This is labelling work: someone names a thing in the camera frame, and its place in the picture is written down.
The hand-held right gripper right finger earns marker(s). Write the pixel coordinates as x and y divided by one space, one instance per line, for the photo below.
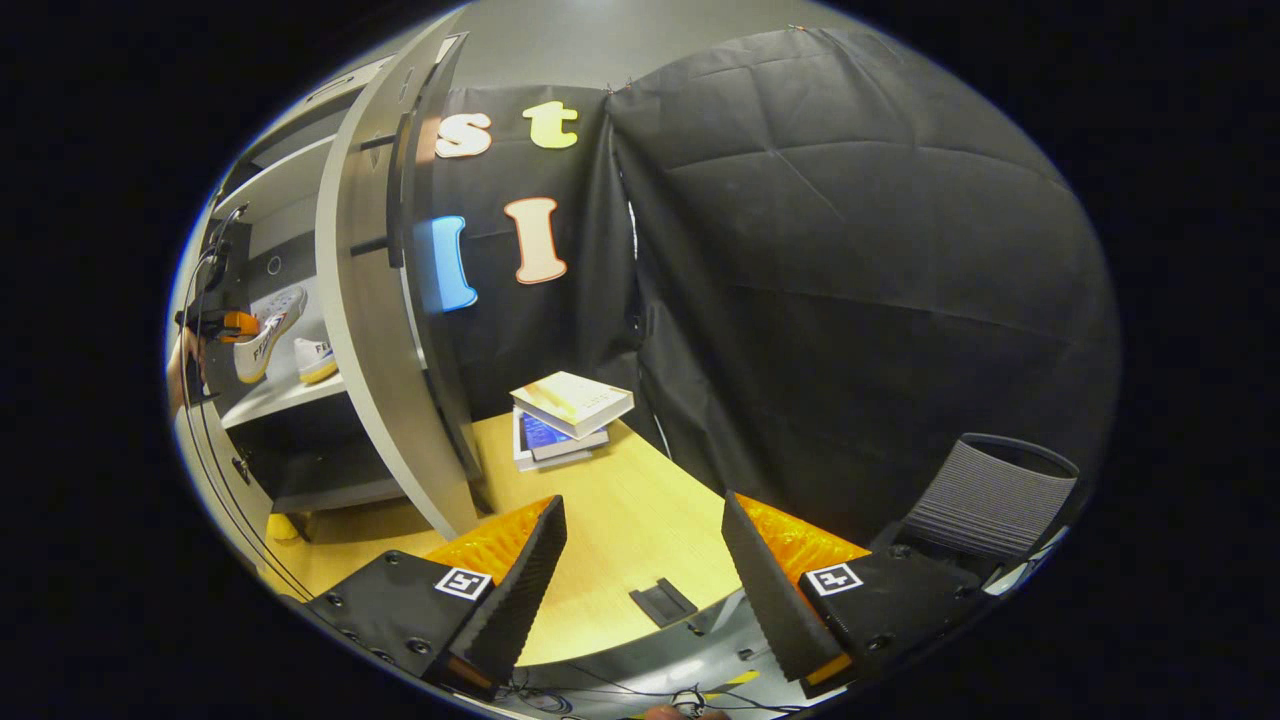
768 590

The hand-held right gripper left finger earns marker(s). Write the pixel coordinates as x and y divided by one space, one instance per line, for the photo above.
525 590

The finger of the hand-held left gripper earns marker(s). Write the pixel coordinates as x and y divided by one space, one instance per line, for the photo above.
240 326

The white striped shoe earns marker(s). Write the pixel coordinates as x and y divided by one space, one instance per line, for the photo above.
315 362
268 335

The white shoe cabinet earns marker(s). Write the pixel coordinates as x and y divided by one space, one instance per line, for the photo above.
275 402

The white cabinet drawer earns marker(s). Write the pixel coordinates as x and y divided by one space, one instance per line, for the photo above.
372 80

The white thin book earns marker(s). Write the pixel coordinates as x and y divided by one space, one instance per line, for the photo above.
545 463

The blue cover book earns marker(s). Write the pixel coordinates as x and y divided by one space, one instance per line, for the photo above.
545 432

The cream cover book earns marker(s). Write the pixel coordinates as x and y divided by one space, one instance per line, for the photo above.
575 398

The yellow small object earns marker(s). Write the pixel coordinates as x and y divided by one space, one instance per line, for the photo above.
282 528

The grey mesh chair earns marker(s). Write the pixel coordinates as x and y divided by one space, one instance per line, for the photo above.
985 495

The black backdrop cloth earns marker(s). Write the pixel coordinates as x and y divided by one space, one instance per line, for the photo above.
850 300

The black plastic bracket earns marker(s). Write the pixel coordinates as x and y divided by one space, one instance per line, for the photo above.
663 603

